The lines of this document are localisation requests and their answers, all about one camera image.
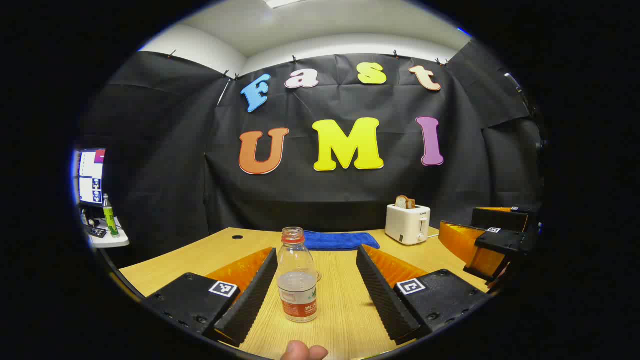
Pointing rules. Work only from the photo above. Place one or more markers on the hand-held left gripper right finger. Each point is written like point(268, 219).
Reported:
point(380, 295)

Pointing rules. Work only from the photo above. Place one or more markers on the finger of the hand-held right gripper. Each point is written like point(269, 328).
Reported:
point(505, 242)
point(500, 219)

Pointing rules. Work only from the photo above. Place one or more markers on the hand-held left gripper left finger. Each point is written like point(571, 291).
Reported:
point(252, 295)

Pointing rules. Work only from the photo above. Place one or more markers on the clear plastic water bottle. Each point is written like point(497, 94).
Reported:
point(298, 295)

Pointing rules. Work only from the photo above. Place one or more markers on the green bottle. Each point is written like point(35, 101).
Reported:
point(110, 220)

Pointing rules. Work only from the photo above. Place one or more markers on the blue towel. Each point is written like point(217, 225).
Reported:
point(340, 240)

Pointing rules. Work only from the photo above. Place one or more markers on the white toaster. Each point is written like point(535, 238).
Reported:
point(406, 225)

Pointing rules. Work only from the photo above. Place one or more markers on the toast slice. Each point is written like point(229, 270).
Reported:
point(404, 202)

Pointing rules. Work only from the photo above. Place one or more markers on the white side table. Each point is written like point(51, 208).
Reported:
point(112, 241)

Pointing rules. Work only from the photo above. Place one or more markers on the black backdrop cloth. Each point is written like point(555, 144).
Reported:
point(175, 150)

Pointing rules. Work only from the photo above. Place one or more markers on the computer monitor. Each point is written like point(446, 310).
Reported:
point(91, 177)

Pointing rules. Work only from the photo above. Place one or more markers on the ceiling light panel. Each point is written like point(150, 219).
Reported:
point(281, 2)

